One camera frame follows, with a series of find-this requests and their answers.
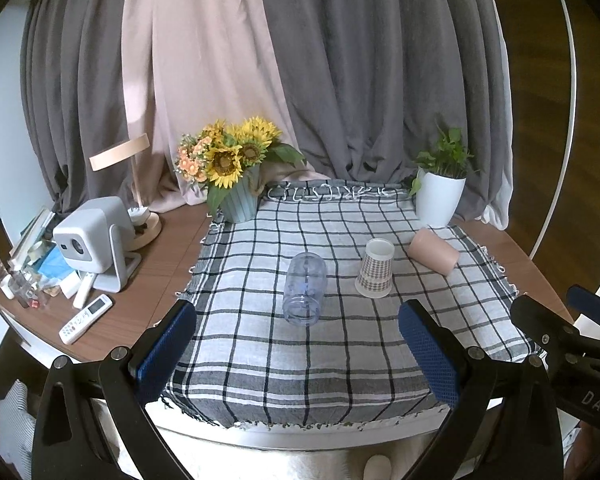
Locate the checked paper cup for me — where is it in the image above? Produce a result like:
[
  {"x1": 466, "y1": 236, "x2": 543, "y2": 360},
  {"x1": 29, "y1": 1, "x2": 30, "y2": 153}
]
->
[{"x1": 354, "y1": 238, "x2": 394, "y2": 299}]

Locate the pink plastic cup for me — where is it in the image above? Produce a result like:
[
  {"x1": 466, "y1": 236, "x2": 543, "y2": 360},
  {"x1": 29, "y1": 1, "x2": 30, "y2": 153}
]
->
[{"x1": 407, "y1": 228, "x2": 460, "y2": 276}]

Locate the clear plastic cup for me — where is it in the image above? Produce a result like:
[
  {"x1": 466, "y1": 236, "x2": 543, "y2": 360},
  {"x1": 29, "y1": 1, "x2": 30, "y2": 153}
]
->
[{"x1": 283, "y1": 252, "x2": 327, "y2": 327}]

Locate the white remote control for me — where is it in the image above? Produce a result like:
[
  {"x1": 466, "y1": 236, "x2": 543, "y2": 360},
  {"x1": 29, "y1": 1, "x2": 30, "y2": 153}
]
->
[{"x1": 59, "y1": 294, "x2": 114, "y2": 344}]

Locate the white mini projector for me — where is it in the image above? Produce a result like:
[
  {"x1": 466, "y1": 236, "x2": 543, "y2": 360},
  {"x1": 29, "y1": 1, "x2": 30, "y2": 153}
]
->
[{"x1": 53, "y1": 196, "x2": 142, "y2": 294}]

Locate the white plant pot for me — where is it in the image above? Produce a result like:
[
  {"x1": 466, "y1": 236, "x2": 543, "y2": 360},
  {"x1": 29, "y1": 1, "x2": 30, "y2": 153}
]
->
[{"x1": 415, "y1": 169, "x2": 466, "y2": 229}]

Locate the wooden round desk lamp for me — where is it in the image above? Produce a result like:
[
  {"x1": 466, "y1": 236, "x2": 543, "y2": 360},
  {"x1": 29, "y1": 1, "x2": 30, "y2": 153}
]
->
[{"x1": 90, "y1": 133, "x2": 162, "y2": 252}]

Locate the green potted plant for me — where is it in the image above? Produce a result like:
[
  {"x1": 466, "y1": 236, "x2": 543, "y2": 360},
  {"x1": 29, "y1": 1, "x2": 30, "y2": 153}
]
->
[{"x1": 410, "y1": 127, "x2": 478, "y2": 196}]

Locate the checked grey tablecloth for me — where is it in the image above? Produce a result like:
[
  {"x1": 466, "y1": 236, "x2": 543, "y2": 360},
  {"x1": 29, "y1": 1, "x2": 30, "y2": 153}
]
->
[{"x1": 163, "y1": 181, "x2": 535, "y2": 428}]

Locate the light blue ribbed vase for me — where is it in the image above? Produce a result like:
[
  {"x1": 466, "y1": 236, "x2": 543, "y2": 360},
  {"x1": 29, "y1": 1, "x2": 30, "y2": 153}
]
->
[{"x1": 220, "y1": 165, "x2": 260, "y2": 223}]

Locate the sunflower bouquet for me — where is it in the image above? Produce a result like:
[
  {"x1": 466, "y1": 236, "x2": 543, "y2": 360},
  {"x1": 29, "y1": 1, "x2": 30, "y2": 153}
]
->
[{"x1": 174, "y1": 116, "x2": 306, "y2": 214}]

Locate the grey curtain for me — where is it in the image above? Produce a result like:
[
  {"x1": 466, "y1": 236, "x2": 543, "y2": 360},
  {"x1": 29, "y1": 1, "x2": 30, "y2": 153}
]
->
[{"x1": 21, "y1": 0, "x2": 513, "y2": 229}]

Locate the pink beige curtain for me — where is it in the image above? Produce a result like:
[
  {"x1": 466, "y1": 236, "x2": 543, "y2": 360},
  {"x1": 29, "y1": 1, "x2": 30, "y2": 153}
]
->
[{"x1": 121, "y1": 0, "x2": 326, "y2": 214}]

